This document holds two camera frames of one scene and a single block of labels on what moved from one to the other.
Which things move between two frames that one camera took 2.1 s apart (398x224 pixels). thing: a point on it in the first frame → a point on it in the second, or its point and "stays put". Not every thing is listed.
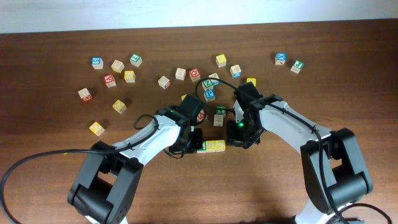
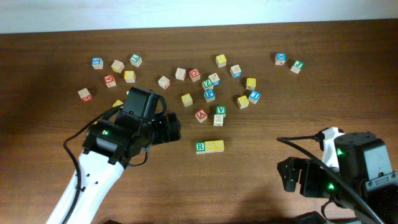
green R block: [204, 149] stays put
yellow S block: [218, 145] stays put
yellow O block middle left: [119, 106] stays put
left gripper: [198, 133] → [165, 135]
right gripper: [233, 137] → [306, 166]
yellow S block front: [211, 145] stays put
